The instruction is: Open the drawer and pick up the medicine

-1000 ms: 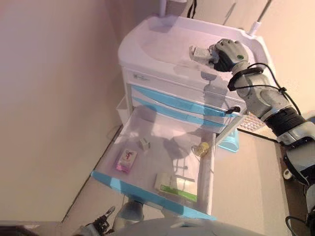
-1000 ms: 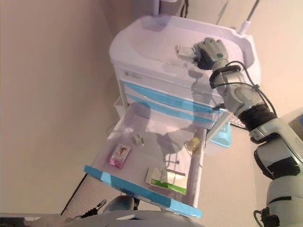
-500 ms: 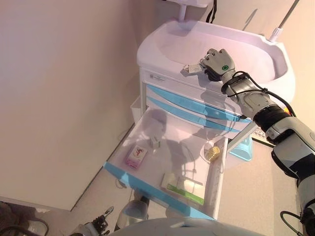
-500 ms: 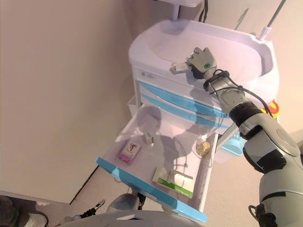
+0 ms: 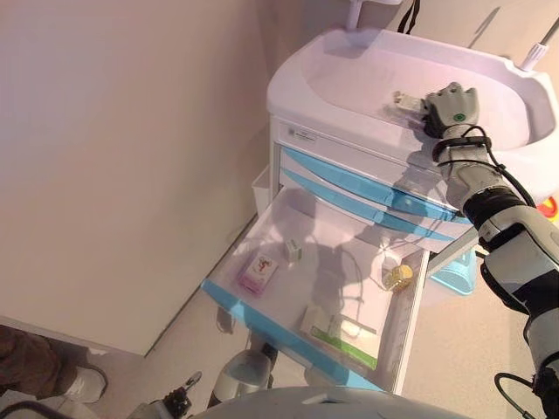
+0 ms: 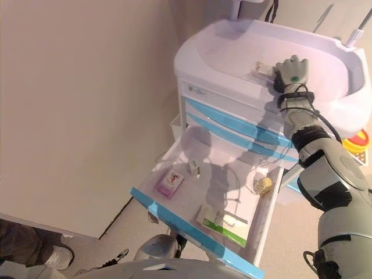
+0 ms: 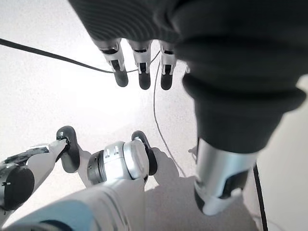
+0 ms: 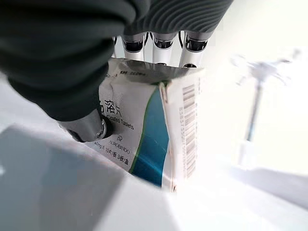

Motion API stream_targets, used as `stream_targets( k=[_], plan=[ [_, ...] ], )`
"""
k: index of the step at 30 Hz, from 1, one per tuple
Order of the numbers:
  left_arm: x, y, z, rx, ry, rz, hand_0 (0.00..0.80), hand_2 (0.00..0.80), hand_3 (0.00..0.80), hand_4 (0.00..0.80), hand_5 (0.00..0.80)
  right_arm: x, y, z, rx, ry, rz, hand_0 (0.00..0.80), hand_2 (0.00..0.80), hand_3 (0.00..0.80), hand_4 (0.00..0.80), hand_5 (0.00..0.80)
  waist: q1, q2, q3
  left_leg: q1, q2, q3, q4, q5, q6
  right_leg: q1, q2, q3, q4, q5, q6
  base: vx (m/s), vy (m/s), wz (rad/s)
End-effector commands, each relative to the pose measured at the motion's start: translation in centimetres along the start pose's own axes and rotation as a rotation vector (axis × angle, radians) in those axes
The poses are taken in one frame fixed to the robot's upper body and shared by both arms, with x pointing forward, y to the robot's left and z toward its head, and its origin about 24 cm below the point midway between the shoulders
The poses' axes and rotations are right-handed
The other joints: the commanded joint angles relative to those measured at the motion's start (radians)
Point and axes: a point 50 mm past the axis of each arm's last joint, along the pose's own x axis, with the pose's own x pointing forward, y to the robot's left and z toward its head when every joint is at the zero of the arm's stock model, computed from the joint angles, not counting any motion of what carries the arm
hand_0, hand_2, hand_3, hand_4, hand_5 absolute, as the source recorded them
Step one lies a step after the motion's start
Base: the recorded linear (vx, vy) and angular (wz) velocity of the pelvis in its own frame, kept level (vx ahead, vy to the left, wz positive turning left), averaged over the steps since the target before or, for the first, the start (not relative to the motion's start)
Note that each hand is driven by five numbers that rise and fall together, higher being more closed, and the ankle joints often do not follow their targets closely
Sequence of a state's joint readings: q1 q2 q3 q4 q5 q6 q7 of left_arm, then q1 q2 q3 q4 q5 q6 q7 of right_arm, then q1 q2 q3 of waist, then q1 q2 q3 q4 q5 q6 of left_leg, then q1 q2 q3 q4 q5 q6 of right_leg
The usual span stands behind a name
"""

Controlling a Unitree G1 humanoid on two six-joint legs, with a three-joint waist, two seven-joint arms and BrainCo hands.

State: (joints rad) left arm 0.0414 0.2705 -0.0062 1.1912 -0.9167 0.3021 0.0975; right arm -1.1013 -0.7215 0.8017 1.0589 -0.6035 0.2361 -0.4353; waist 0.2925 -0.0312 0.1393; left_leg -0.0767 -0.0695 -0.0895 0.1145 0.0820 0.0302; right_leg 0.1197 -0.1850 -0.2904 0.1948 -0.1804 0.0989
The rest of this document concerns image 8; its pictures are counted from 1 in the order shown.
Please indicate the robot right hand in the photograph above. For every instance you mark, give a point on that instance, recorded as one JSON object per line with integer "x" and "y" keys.
{"x": 60, "y": 48}

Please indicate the white teal tablet box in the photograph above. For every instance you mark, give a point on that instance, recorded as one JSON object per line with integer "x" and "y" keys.
{"x": 154, "y": 132}

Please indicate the white wheeled metal stand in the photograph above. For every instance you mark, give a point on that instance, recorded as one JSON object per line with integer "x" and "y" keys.
{"x": 256, "y": 101}

